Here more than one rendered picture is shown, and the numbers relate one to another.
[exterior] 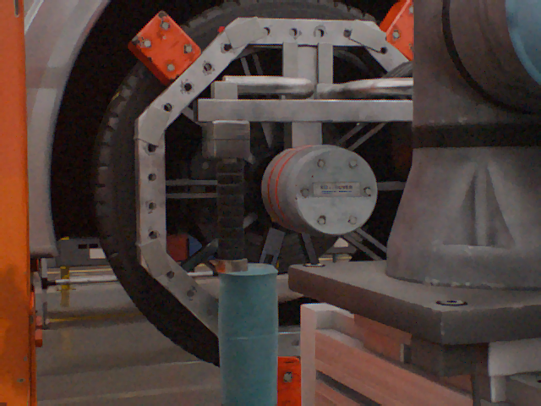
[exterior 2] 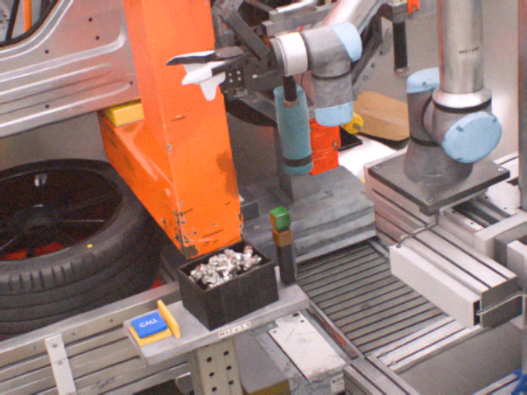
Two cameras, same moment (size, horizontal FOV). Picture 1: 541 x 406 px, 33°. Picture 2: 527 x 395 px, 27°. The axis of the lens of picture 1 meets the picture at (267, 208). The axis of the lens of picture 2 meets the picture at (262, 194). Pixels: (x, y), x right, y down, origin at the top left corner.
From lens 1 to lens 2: 189 cm
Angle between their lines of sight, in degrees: 27
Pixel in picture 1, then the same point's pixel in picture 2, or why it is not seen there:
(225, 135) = not seen: hidden behind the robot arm
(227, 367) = (286, 141)
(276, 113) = (305, 21)
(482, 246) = (434, 174)
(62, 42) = not seen: outside the picture
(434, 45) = (417, 121)
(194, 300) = (257, 104)
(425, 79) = (414, 124)
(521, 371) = (447, 208)
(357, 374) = (393, 197)
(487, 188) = (435, 157)
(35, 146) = not seen: hidden behind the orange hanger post
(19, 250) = (227, 143)
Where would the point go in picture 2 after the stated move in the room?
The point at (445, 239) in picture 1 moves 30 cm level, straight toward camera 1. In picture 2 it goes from (424, 172) to (443, 248)
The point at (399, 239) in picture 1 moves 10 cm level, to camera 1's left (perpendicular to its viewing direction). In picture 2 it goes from (408, 169) to (364, 177)
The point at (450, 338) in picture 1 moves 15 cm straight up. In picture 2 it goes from (431, 211) to (428, 147)
